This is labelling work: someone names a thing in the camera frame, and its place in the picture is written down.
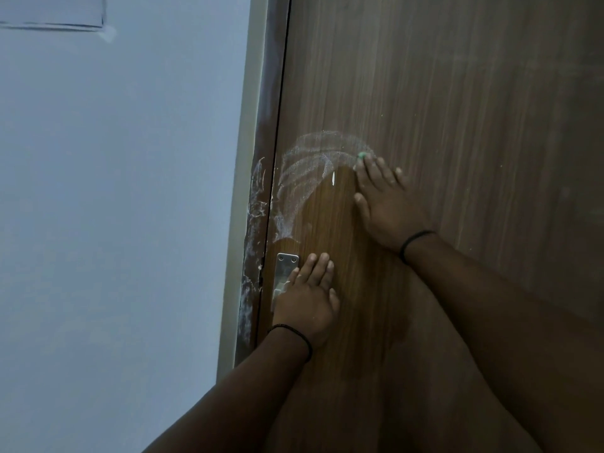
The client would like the silver metal door handle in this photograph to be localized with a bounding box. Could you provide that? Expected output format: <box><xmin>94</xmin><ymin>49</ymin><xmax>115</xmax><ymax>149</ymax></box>
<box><xmin>271</xmin><ymin>253</ymin><xmax>300</xmax><ymax>313</ymax></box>

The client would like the brown door frame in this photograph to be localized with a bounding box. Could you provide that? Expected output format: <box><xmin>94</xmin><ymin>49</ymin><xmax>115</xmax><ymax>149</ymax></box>
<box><xmin>216</xmin><ymin>0</ymin><xmax>292</xmax><ymax>380</ymax></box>

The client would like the brown wooden door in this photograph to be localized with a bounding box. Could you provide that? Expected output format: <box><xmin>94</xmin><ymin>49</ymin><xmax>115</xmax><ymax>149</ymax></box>
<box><xmin>255</xmin><ymin>0</ymin><xmax>604</xmax><ymax>453</ymax></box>

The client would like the black wrist band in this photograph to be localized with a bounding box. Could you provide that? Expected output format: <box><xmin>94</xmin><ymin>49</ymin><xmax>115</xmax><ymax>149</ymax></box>
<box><xmin>399</xmin><ymin>229</ymin><xmax>437</xmax><ymax>265</ymax></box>
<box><xmin>267</xmin><ymin>324</ymin><xmax>314</xmax><ymax>363</ymax></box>

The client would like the person's left forearm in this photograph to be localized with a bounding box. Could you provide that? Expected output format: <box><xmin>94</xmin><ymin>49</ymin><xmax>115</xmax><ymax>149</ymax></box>
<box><xmin>142</xmin><ymin>329</ymin><xmax>312</xmax><ymax>453</ymax></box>

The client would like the person's left hand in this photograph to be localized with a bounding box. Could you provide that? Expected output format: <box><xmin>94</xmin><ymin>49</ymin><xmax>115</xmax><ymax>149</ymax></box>
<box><xmin>272</xmin><ymin>253</ymin><xmax>341</xmax><ymax>350</ymax></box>

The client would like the person's right hand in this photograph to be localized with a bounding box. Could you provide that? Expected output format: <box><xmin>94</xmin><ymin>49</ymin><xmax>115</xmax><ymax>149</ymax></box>
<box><xmin>353</xmin><ymin>154</ymin><xmax>437</xmax><ymax>254</ymax></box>

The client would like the person's right forearm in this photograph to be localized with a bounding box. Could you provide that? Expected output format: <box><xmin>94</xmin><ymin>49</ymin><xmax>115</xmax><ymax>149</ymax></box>
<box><xmin>404</xmin><ymin>233</ymin><xmax>604</xmax><ymax>453</ymax></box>

